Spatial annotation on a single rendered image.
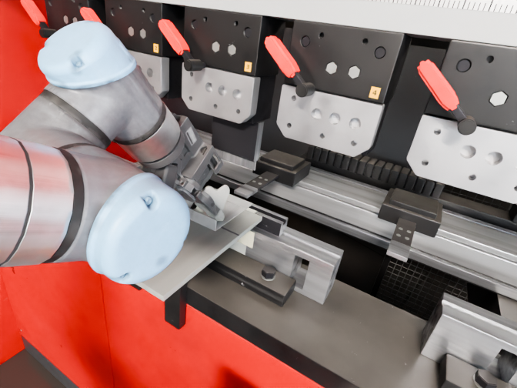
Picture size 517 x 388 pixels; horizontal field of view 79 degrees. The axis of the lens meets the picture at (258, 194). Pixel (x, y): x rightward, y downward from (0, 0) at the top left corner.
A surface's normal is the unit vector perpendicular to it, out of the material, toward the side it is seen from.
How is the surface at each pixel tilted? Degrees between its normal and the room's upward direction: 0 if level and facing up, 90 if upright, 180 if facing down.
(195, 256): 0
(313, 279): 90
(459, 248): 90
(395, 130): 90
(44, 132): 10
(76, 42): 41
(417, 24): 90
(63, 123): 62
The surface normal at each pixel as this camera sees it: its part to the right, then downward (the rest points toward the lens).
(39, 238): 0.68, 0.57
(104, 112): 0.75, 0.31
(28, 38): 0.86, 0.33
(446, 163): -0.50, 0.33
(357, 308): 0.13, -0.88
